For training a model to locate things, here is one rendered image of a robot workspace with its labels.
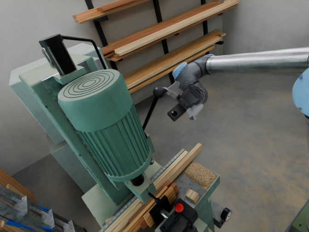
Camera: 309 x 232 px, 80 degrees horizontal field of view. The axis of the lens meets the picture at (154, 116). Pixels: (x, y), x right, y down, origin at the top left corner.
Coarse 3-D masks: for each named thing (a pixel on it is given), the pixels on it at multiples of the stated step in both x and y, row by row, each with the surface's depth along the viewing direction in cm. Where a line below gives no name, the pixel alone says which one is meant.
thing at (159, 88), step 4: (156, 88) 51; (160, 88) 50; (156, 92) 50; (160, 92) 50; (164, 92) 51; (156, 96) 51; (160, 96) 51; (156, 100) 55; (152, 104) 57; (152, 108) 59; (148, 112) 63; (148, 116) 64; (148, 120) 67; (144, 124) 71; (144, 128) 74; (144, 132) 84
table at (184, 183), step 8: (192, 160) 95; (184, 168) 92; (184, 176) 88; (184, 184) 85; (192, 184) 84; (216, 184) 84; (184, 192) 82; (200, 192) 80; (208, 192) 81; (176, 200) 80; (184, 200) 79; (200, 200) 78; (200, 208) 80
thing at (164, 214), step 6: (162, 198) 72; (156, 204) 71; (162, 204) 71; (168, 204) 75; (150, 210) 69; (156, 210) 70; (162, 210) 71; (168, 210) 76; (156, 216) 71; (162, 216) 74; (168, 216) 69; (156, 222) 72
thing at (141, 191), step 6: (144, 180) 72; (150, 180) 71; (132, 186) 71; (138, 186) 70; (144, 186) 69; (150, 186) 70; (138, 192) 68; (144, 192) 69; (150, 192) 71; (144, 198) 70
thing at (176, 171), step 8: (200, 144) 96; (192, 152) 93; (184, 160) 91; (176, 168) 88; (168, 176) 86; (176, 176) 89; (160, 184) 83; (128, 216) 75; (120, 224) 73; (128, 224) 74
